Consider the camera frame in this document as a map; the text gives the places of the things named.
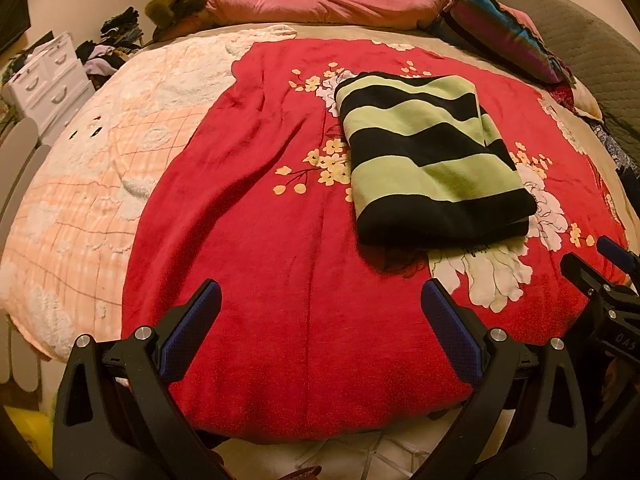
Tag cream pillow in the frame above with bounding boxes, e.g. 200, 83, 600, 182
570, 77, 603, 121

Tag brown coat with fur pompom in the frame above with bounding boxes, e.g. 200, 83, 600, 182
145, 0, 291, 43

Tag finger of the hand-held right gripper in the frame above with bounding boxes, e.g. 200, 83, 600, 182
595, 236, 640, 276
560, 252, 616, 303

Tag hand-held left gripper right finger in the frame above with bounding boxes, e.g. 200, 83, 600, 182
420, 279, 588, 480

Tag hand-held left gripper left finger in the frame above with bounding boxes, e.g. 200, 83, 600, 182
52, 280, 223, 480

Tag green black striped sweater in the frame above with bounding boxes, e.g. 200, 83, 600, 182
334, 72, 538, 250

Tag yellow bag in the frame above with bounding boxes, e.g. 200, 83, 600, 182
5, 405, 53, 471

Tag peach white plush blanket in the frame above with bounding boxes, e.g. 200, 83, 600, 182
0, 25, 296, 361

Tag black television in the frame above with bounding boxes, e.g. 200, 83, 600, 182
0, 0, 33, 56

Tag red floral blanket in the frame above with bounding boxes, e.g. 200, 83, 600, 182
122, 37, 628, 446

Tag grey quilted headboard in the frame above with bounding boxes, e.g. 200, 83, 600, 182
480, 0, 640, 161

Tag grey padded bed frame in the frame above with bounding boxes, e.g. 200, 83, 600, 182
0, 120, 53, 396

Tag dark patterned clothes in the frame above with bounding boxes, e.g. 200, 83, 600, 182
585, 115, 640, 181

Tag pile of dark clothes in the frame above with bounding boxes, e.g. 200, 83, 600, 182
75, 6, 146, 78

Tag white drawer unit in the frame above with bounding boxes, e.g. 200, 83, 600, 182
2, 31, 96, 136

